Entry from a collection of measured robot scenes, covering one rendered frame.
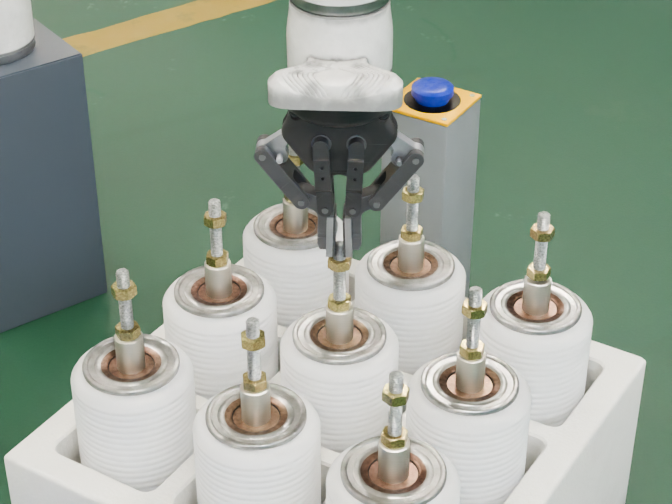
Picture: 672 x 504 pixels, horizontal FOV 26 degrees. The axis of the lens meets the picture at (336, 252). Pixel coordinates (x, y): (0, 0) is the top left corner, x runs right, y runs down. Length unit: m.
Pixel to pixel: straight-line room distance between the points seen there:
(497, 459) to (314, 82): 0.33
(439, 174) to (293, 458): 0.40
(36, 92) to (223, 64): 0.69
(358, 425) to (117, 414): 0.19
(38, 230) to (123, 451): 0.49
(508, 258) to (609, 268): 0.12
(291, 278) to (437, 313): 0.14
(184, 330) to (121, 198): 0.66
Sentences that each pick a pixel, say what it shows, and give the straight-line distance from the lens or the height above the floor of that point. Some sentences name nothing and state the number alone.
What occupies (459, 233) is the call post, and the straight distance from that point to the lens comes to 1.44.
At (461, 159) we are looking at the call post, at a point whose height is 0.26.
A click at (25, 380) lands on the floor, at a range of 1.56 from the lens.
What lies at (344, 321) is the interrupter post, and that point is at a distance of 1.15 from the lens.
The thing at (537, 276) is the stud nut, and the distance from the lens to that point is 1.19.
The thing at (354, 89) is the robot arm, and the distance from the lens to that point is 0.97.
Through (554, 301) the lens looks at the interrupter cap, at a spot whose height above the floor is 0.25.
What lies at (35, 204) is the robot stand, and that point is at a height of 0.14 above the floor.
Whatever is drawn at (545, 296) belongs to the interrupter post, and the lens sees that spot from 1.20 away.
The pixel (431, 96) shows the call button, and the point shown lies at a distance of 1.36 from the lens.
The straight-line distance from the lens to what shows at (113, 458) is 1.15.
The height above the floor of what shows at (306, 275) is 0.23.
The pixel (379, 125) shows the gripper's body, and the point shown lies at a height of 0.45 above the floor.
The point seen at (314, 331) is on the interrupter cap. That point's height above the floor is 0.25.
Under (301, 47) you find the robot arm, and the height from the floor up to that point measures 0.52.
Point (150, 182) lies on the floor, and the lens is 1.88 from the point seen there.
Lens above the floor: 0.95
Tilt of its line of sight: 34 degrees down
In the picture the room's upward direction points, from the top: straight up
